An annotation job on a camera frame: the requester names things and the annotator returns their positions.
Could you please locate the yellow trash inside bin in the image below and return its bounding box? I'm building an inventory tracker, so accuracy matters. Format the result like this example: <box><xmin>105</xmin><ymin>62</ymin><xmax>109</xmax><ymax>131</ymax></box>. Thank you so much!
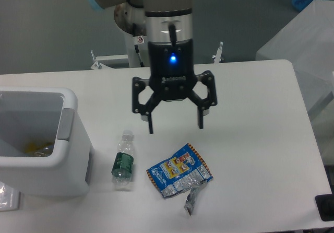
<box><xmin>23</xmin><ymin>143</ymin><xmax>54</xmax><ymax>157</ymax></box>

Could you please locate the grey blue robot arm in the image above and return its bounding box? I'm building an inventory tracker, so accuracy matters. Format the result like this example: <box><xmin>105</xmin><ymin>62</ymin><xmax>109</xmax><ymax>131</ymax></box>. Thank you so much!
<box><xmin>89</xmin><ymin>0</ymin><xmax>217</xmax><ymax>129</ymax></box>

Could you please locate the white trash can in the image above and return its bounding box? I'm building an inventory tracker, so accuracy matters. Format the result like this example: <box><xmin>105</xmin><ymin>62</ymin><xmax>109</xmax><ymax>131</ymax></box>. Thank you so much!
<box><xmin>1</xmin><ymin>86</ymin><xmax>93</xmax><ymax>196</ymax></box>

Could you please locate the black cable on pedestal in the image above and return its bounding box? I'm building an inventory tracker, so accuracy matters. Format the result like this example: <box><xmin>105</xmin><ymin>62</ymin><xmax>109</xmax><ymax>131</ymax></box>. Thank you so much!
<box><xmin>132</xmin><ymin>23</ymin><xmax>145</xmax><ymax>68</ymax></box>

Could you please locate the clear plastic item under bin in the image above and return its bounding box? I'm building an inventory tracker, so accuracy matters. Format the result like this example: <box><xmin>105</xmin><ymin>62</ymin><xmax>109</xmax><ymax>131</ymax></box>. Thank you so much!
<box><xmin>0</xmin><ymin>182</ymin><xmax>20</xmax><ymax>212</ymax></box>

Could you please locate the clear plastic bottle green label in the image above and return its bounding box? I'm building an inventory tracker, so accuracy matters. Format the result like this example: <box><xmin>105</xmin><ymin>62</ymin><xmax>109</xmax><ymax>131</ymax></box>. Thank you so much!
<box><xmin>111</xmin><ymin>130</ymin><xmax>135</xmax><ymax>191</ymax></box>

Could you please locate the black device at table edge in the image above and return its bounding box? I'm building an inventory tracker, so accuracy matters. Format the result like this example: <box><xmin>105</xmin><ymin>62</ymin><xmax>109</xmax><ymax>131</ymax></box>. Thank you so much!
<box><xmin>315</xmin><ymin>194</ymin><xmax>333</xmax><ymax>222</ymax></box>

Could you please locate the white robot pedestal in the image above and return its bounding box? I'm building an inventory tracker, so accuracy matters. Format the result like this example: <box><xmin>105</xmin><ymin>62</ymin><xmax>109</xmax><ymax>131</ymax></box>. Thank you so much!
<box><xmin>114</xmin><ymin>3</ymin><xmax>150</xmax><ymax>67</ymax></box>

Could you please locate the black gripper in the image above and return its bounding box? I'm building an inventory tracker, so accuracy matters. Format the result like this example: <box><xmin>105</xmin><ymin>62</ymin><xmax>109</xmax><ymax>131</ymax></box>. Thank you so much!
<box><xmin>132</xmin><ymin>39</ymin><xmax>218</xmax><ymax>134</ymax></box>

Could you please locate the translucent white box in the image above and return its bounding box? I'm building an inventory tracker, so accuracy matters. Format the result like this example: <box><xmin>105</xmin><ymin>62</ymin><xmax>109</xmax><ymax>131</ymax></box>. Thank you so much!
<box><xmin>256</xmin><ymin>0</ymin><xmax>333</xmax><ymax>166</ymax></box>

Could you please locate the white pedestal base frame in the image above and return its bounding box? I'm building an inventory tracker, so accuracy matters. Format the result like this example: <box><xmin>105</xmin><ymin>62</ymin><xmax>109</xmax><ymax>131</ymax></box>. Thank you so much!
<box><xmin>90</xmin><ymin>41</ymin><xmax>224</xmax><ymax>70</ymax></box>

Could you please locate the blue foil snack wrapper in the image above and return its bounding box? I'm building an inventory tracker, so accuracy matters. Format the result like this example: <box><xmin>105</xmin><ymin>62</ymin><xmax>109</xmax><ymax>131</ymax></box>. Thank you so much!
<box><xmin>146</xmin><ymin>143</ymin><xmax>213</xmax><ymax>215</ymax></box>

